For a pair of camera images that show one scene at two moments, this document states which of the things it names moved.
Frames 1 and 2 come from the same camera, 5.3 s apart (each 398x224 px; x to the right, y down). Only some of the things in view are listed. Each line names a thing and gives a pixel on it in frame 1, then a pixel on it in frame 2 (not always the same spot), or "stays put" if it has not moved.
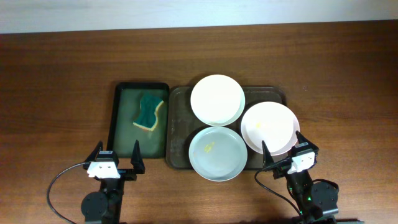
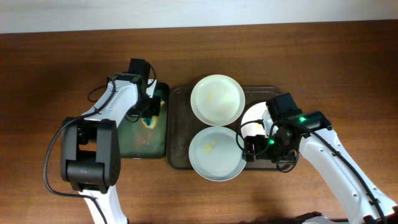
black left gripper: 138,163 to 157,111
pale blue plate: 218,154 stays put
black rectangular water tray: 140,111 stays put
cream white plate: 217,100 stays put
